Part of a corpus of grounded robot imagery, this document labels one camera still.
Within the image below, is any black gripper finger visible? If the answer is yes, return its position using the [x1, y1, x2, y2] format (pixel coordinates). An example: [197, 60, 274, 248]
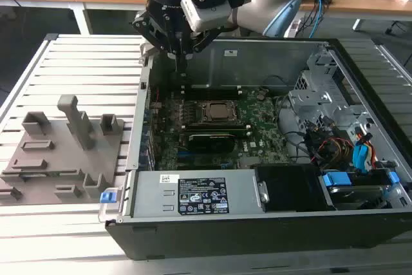
[182, 26, 225, 79]
[130, 10, 183, 79]

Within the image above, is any black RAM slot bank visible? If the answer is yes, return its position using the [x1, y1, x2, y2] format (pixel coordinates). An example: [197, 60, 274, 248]
[179, 122, 253, 138]
[181, 84, 243, 100]

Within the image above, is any silver CPU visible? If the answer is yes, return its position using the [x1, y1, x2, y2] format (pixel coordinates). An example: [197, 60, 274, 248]
[207, 102, 238, 122]

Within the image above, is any white power strip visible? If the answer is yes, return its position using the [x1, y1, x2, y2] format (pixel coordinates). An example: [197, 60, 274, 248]
[283, 18, 303, 38]

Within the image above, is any low-profile graphics card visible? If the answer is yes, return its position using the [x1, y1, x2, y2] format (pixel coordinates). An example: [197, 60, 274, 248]
[186, 132, 238, 154]

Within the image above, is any green motherboard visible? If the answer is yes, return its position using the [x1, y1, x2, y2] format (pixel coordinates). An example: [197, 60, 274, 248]
[149, 90, 290, 171]

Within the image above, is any silver metal drive cage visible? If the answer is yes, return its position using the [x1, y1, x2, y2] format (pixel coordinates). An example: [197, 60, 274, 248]
[288, 51, 371, 134]

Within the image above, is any silver chipset heat sink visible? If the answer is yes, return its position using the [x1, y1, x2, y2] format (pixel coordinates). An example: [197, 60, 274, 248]
[239, 155, 263, 169]

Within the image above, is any grey parts rack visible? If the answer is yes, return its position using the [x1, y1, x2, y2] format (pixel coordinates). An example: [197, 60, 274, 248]
[0, 94, 127, 205]

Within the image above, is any silver power supply unit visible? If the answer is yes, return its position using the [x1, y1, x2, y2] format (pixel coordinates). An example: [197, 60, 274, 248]
[130, 168, 267, 220]

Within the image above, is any black plastic air shroud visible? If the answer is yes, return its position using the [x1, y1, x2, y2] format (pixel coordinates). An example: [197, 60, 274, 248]
[254, 164, 333, 214]

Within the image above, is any blue disk carrier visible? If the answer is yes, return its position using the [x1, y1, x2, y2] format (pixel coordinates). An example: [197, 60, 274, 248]
[321, 170, 398, 210]

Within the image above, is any black open PC case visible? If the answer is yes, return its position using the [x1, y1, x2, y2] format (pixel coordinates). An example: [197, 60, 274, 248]
[98, 35, 412, 261]

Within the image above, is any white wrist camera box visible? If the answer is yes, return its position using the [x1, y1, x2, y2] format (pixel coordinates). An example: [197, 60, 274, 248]
[179, 0, 238, 33]

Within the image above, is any coloured power wire bundle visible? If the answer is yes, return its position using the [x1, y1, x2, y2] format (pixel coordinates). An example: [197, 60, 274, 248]
[314, 136, 353, 165]

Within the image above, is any blue flat data cable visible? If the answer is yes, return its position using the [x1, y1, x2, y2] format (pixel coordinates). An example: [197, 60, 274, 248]
[352, 144, 371, 173]

